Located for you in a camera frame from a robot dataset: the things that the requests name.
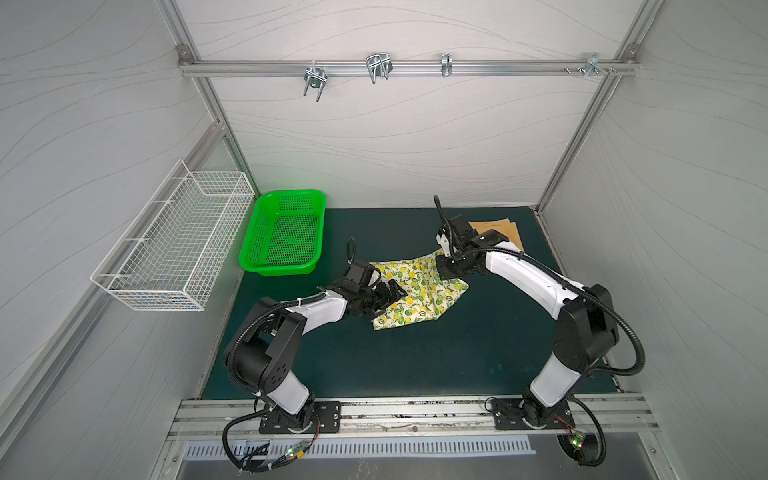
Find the metal double hook clamp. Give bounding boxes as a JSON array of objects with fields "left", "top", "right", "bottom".
[{"left": 365, "top": 52, "right": 393, "bottom": 84}]

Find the dark green table mat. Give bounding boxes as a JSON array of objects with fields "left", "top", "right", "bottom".
[{"left": 225, "top": 207, "right": 555, "bottom": 398}]

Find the white slotted cable duct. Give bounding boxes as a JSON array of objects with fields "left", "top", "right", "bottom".
[{"left": 183, "top": 435, "right": 537, "bottom": 461}]

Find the yellow skirt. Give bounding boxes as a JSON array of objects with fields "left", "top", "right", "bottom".
[{"left": 469, "top": 219, "right": 524, "bottom": 251}]

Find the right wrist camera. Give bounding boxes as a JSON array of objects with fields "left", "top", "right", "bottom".
[{"left": 436, "top": 233, "right": 452, "bottom": 258}]

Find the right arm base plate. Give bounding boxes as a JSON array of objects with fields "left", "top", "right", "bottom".
[{"left": 483, "top": 397, "right": 575, "bottom": 431}]

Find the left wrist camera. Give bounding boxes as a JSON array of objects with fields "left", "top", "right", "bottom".
[{"left": 345, "top": 259, "right": 381, "bottom": 287}]

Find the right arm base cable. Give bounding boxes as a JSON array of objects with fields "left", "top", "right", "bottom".
[{"left": 554, "top": 395, "right": 608, "bottom": 469}]

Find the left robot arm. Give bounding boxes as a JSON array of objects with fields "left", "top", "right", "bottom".
[{"left": 225, "top": 279, "right": 407, "bottom": 430}]

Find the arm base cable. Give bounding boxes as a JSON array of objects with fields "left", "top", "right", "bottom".
[
  {"left": 554, "top": 395, "right": 608, "bottom": 469},
  {"left": 220, "top": 407, "right": 319, "bottom": 474}
]

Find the metal bracket with bolts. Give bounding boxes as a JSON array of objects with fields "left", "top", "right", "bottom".
[{"left": 563, "top": 53, "right": 618, "bottom": 78}]

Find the floral patterned skirt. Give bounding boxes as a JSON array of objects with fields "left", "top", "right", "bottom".
[{"left": 371, "top": 251, "right": 469, "bottom": 330}]

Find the green plastic basket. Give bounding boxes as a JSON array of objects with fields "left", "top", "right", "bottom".
[{"left": 239, "top": 189, "right": 326, "bottom": 277}]

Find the white wire basket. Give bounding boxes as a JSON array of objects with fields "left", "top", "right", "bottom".
[{"left": 90, "top": 160, "right": 255, "bottom": 312}]

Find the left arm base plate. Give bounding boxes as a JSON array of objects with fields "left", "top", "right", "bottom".
[{"left": 259, "top": 400, "right": 342, "bottom": 435}]

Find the small metal ring hook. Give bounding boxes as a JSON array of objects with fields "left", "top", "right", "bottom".
[{"left": 441, "top": 53, "right": 453, "bottom": 78}]

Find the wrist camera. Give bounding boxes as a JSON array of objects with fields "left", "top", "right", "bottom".
[
  {"left": 345, "top": 259, "right": 381, "bottom": 287},
  {"left": 436, "top": 233, "right": 452, "bottom": 258}
]

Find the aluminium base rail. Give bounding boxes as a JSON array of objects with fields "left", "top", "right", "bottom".
[{"left": 167, "top": 393, "right": 661, "bottom": 441}]

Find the left arm base cable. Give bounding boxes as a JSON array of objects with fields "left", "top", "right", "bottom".
[{"left": 220, "top": 407, "right": 319, "bottom": 474}]

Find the aluminium crossbar rail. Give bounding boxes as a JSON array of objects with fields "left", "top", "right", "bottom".
[{"left": 179, "top": 56, "right": 641, "bottom": 78}]

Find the metal u-bolt clamp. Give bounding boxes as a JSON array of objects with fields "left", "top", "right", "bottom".
[{"left": 303, "top": 64, "right": 328, "bottom": 102}]

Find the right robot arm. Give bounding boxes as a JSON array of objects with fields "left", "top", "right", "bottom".
[{"left": 436, "top": 214, "right": 646, "bottom": 429}]

